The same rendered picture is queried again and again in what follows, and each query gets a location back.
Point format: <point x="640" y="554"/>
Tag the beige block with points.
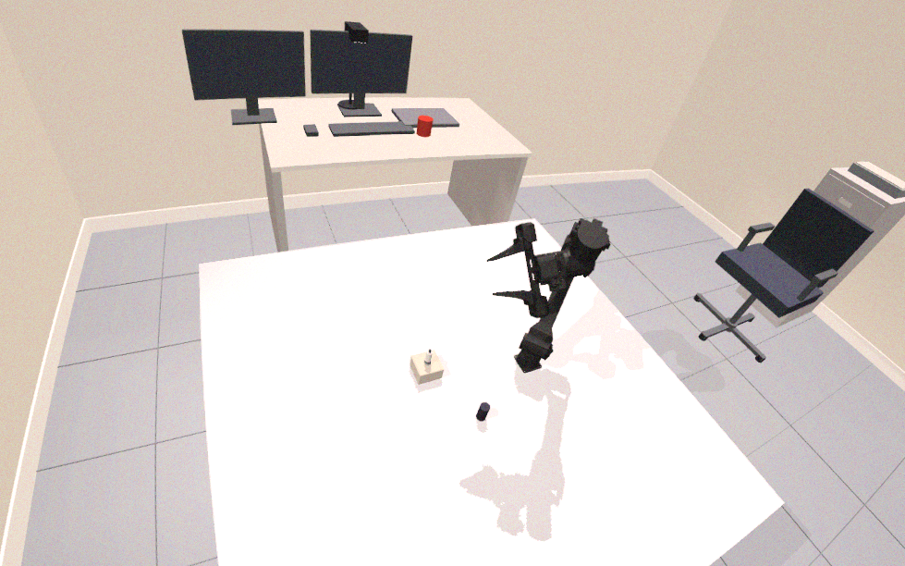
<point x="426" y="372"/>

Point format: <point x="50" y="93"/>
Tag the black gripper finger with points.
<point x="524" y="295"/>
<point x="516" y="247"/>

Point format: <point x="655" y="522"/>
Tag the black marker cap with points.
<point x="483" y="411"/>

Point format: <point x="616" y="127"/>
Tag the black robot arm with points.
<point x="583" y="244"/>

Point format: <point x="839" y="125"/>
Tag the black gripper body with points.
<point x="526" y="230"/>

